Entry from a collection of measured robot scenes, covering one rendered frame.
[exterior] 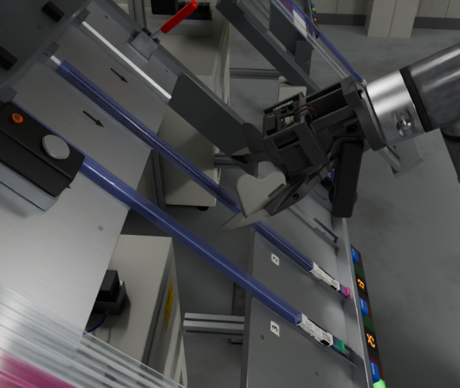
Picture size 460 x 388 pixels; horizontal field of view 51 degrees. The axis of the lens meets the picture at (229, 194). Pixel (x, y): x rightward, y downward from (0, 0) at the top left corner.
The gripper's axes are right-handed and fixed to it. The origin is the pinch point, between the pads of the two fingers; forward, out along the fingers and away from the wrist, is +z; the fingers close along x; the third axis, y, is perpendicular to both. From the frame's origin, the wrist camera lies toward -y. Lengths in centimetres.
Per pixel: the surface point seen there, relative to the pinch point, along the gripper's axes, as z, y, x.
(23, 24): 3.2, 29.8, 7.0
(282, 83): -2, -11, -50
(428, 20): -63, -135, -321
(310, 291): -3.2, -17.5, 4.0
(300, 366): -2.4, -14.6, 17.1
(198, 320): 39, -46, -23
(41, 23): 3.0, 28.8, 4.8
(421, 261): -9, -111, -78
